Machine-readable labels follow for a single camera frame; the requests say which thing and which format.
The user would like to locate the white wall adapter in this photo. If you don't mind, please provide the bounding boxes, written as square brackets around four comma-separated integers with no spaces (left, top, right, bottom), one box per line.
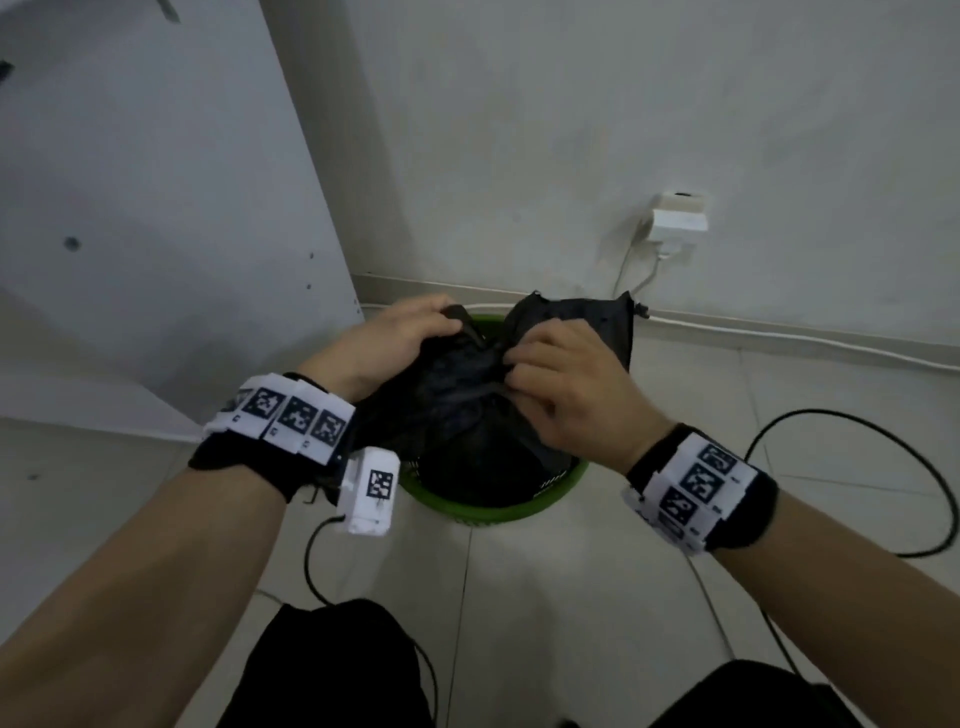
[648,191,710,245]

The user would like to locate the white desk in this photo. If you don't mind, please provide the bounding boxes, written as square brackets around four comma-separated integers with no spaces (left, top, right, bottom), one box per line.
[0,0,367,444]

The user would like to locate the person's left hand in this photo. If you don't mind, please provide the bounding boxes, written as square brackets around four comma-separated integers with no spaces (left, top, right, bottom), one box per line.
[296,293,464,403]

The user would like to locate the new black bin liner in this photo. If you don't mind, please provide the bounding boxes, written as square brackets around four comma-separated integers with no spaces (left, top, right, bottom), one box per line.
[352,290,637,511]

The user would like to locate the green plastic waste basket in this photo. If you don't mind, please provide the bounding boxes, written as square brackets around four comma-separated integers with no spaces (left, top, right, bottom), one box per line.
[397,313,590,530]

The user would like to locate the black wristband with marker tags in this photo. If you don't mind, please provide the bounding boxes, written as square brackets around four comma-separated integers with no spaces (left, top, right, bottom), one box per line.
[187,372,358,504]
[620,423,780,556]

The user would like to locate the person's left forearm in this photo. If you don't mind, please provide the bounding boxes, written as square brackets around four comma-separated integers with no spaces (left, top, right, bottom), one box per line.
[0,464,290,728]

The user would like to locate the person's right hand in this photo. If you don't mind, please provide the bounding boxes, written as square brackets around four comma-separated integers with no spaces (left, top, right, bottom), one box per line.
[500,318,673,475]

